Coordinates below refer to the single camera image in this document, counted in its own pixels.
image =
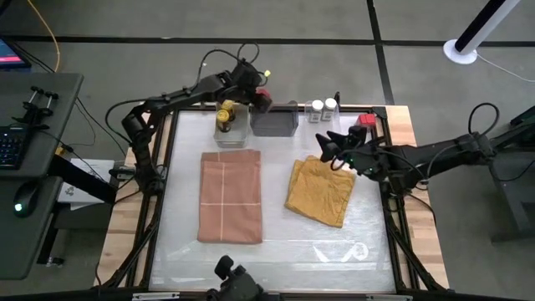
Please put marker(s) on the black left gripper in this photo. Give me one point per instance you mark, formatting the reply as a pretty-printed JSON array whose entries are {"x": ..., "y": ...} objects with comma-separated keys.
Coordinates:
[{"x": 247, "y": 81}]

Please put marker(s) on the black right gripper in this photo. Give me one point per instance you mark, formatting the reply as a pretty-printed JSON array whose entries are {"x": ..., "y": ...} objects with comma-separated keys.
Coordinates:
[{"x": 355, "y": 148}]

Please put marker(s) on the red spice box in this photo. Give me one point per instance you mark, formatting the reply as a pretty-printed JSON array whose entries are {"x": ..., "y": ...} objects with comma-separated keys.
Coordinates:
[
  {"x": 262, "y": 94},
  {"x": 368, "y": 119}
]

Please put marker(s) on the yellow-lid spice jar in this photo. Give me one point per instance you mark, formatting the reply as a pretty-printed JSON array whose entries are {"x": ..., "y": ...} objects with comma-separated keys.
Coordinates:
[
  {"x": 223, "y": 116},
  {"x": 227, "y": 104}
]

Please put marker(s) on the white-lid spice jar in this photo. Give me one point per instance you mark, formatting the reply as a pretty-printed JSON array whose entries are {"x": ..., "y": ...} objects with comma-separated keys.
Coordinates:
[
  {"x": 317, "y": 104},
  {"x": 330, "y": 103}
]

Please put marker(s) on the mustard yellow cloth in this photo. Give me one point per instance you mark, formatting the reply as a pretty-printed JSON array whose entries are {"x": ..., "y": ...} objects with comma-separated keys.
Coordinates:
[{"x": 317, "y": 196}]

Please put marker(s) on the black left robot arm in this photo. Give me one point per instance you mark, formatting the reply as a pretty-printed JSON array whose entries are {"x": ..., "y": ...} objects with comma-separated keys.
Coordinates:
[{"x": 142, "y": 125}]

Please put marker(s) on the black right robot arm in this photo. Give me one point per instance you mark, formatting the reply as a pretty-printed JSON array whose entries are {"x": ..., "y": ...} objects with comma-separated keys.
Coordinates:
[{"x": 418, "y": 156}]

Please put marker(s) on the clear plastic bin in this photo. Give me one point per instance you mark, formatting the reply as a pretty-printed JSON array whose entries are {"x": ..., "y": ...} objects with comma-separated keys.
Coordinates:
[{"x": 324, "y": 134}]

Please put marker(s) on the dark grey plastic bin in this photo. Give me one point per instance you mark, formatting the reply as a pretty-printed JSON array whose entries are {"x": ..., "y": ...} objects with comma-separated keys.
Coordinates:
[{"x": 273, "y": 123}]

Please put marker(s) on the beige plastic bin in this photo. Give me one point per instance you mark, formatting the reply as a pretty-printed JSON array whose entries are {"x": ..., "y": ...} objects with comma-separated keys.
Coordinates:
[{"x": 238, "y": 140}]

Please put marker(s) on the salmon pink folded cloth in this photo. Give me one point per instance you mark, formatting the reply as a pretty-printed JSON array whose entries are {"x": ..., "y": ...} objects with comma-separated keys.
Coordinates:
[{"x": 242, "y": 188}]

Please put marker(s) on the white round-base pole stand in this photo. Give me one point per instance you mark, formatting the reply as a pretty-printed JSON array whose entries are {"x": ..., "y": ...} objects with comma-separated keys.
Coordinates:
[{"x": 460, "y": 54}]

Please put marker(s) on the black metal stand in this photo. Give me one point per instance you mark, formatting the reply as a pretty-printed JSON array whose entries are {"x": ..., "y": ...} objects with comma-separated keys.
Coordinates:
[{"x": 514, "y": 200}]

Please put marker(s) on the grey side desk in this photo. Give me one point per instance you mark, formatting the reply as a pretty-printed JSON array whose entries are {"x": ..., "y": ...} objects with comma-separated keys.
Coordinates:
[{"x": 69, "y": 125}]

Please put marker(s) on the white printed paper sheet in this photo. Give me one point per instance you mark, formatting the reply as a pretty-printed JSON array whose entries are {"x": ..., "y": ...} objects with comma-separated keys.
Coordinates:
[{"x": 83, "y": 194}]

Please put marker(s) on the black clamp stand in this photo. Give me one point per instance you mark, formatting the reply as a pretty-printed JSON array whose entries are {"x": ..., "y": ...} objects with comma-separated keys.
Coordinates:
[{"x": 37, "y": 110}]

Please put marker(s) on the backlit black keyboard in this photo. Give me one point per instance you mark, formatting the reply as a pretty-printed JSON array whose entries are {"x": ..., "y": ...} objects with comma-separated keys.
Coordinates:
[{"x": 12, "y": 146}]

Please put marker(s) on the black computer mouse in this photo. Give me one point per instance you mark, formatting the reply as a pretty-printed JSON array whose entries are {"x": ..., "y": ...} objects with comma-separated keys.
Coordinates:
[{"x": 26, "y": 198}]

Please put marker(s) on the monitor with pink screen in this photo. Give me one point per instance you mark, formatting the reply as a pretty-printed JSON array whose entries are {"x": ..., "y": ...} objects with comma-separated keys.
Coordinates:
[{"x": 10, "y": 54}]

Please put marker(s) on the desk caster wheel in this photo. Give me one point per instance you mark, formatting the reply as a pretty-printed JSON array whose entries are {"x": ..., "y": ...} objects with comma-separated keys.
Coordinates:
[{"x": 54, "y": 262}]

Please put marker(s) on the small black frame clamp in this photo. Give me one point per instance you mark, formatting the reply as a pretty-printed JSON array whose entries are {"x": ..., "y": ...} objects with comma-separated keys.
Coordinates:
[{"x": 337, "y": 98}]

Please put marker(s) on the black aluminium table frame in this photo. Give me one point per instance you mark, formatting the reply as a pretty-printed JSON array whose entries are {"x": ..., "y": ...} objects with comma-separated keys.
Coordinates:
[{"x": 167, "y": 110}]

